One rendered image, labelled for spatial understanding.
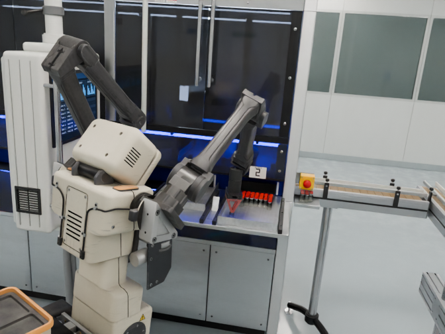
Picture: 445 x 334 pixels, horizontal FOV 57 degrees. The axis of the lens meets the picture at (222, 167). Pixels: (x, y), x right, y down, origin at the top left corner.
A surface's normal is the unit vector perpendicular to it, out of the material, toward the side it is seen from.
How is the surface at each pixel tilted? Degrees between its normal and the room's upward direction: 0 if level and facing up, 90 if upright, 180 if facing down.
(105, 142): 48
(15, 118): 90
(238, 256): 90
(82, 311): 82
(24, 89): 90
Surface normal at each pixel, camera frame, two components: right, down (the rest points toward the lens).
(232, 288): -0.17, 0.26
